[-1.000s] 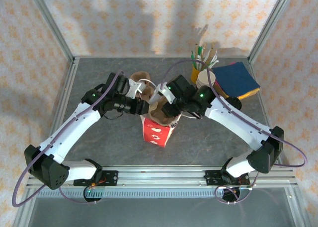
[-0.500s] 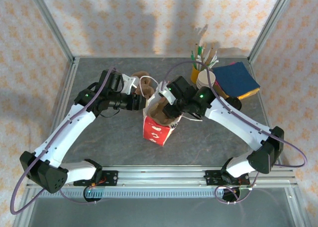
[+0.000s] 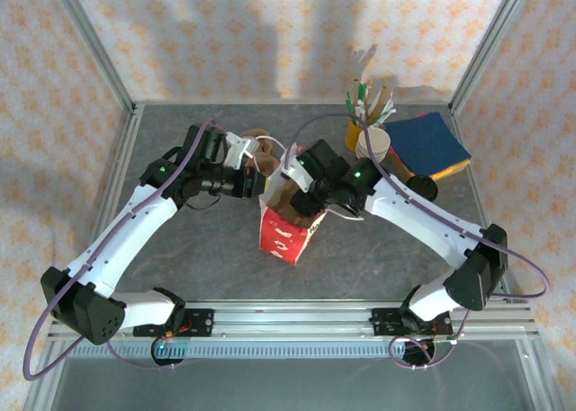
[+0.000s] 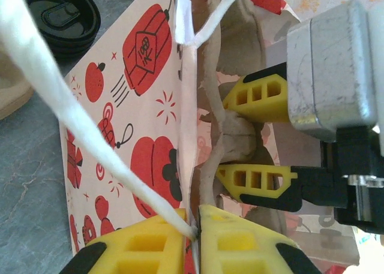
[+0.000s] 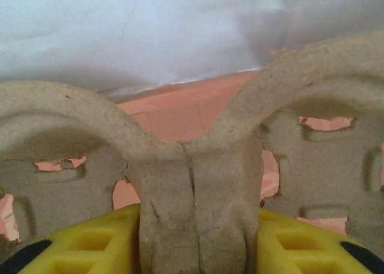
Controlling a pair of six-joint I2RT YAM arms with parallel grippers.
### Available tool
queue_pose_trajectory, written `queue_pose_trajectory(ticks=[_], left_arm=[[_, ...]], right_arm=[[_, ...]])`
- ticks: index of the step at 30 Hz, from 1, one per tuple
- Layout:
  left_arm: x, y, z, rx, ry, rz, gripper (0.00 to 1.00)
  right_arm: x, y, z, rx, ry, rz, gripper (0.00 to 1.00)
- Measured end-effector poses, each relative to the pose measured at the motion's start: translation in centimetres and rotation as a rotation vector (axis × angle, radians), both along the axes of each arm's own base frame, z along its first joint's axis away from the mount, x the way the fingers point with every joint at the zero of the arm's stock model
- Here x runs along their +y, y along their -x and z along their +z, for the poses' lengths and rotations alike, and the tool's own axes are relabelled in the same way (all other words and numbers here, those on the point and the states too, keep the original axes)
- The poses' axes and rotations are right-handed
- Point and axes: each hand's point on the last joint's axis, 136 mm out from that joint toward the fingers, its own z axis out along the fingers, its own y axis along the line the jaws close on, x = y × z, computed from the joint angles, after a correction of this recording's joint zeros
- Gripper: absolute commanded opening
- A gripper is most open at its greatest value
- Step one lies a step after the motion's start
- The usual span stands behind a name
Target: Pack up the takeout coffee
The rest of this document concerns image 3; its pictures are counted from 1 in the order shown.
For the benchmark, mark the brown cardboard cup carrier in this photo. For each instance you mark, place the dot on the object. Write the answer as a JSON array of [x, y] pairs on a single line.
[[270, 159], [281, 195]]

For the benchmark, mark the red white paper bag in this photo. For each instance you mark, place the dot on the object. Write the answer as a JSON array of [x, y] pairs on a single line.
[[279, 240]]

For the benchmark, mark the white paper straw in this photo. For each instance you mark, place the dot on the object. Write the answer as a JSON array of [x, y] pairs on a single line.
[[388, 104], [360, 114], [388, 115]]

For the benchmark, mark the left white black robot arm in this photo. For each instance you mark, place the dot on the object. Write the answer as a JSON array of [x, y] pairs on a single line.
[[126, 231]]

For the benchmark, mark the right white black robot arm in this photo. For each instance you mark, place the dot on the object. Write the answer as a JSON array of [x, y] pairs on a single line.
[[418, 217]]

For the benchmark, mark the yellow straw holder cup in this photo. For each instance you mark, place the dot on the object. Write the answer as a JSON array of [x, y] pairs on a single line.
[[353, 134]]

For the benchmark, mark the stack of paper cups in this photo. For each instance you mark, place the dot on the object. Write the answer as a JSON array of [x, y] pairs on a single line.
[[378, 141]]

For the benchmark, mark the pink paper napkin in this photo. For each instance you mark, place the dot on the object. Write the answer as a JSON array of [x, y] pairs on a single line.
[[393, 152]]

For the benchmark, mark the green straw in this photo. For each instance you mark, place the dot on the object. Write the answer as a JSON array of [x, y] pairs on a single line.
[[350, 107], [362, 92]]

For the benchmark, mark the brown paper wrapped straw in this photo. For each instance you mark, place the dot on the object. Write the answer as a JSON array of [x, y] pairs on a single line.
[[378, 98]]

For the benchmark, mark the blue paper napkin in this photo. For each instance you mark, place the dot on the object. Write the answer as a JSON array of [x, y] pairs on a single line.
[[427, 141]]

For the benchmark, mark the thin wooden stir stick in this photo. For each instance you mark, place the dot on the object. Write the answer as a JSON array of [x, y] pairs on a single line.
[[355, 85]]

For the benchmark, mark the yellow paper napkin stack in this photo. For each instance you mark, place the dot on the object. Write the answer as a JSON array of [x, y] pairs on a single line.
[[450, 172]]

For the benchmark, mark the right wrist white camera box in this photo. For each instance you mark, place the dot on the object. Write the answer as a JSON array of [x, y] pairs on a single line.
[[297, 172]]

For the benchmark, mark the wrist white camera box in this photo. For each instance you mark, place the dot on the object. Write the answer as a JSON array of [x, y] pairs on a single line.
[[297, 172], [236, 150]]

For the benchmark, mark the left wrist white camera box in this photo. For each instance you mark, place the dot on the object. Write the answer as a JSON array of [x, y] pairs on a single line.
[[236, 150]]

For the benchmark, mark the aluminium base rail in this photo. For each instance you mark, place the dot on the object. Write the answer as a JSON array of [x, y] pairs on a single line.
[[288, 321]]

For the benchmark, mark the aluminium frame post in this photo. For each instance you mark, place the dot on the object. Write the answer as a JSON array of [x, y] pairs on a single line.
[[490, 47], [94, 47]]

